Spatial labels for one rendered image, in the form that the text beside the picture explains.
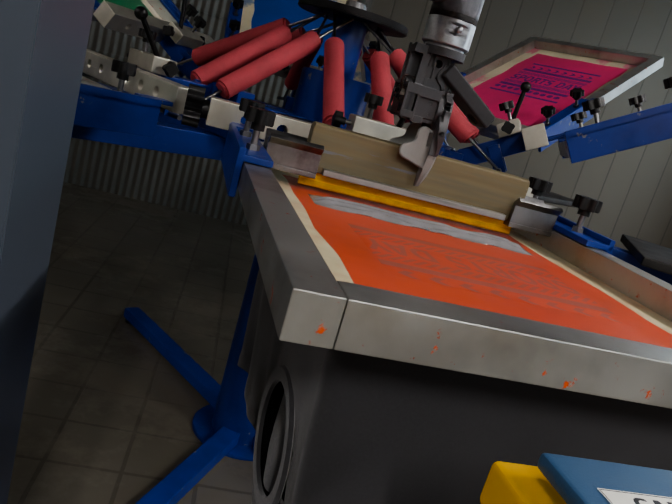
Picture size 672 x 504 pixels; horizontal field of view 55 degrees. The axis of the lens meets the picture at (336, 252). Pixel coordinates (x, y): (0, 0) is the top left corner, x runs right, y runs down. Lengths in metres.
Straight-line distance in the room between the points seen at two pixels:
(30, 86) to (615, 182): 5.09
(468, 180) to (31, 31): 0.70
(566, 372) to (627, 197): 5.08
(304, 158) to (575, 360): 0.60
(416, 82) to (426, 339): 0.64
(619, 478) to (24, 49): 0.55
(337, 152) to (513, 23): 4.07
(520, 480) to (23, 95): 0.50
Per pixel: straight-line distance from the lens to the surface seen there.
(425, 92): 1.02
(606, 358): 0.52
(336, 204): 0.94
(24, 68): 0.63
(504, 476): 0.37
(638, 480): 0.38
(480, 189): 1.10
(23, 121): 0.64
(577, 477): 0.36
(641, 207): 5.65
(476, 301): 0.66
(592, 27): 5.27
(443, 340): 0.46
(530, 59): 2.92
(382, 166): 1.03
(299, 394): 0.63
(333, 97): 1.50
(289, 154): 0.99
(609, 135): 1.48
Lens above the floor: 1.12
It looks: 14 degrees down
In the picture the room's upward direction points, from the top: 16 degrees clockwise
